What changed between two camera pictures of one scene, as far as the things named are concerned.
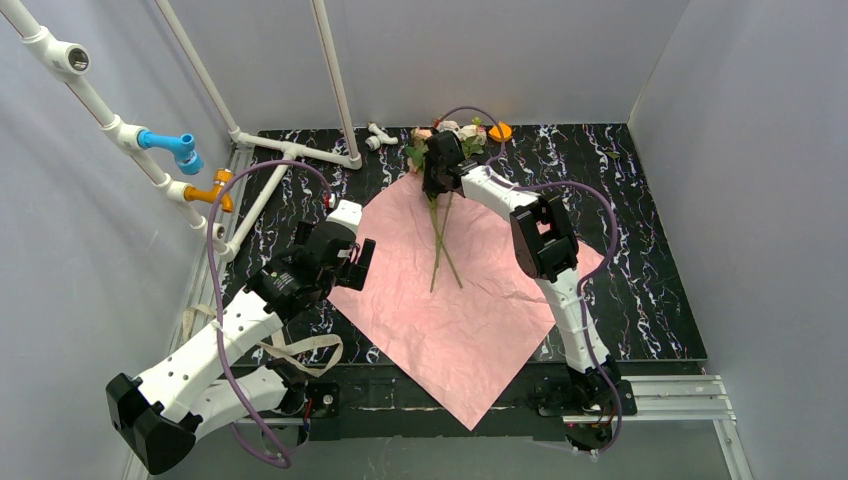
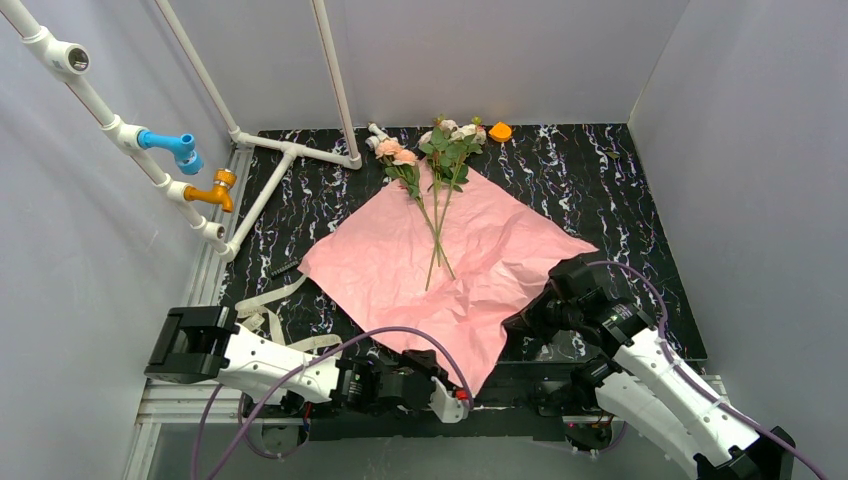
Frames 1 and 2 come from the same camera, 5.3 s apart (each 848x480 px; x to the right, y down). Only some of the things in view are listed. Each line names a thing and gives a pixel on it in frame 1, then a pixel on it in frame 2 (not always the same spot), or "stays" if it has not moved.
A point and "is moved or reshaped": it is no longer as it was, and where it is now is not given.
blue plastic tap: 181,147 stays
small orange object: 501,132 stays
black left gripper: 346,258 → 431,374
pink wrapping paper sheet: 444,291 is moved or reshaped
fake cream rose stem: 472,141 is moved or reshaped
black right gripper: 438,169 → 538,315
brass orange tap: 210,194 stays
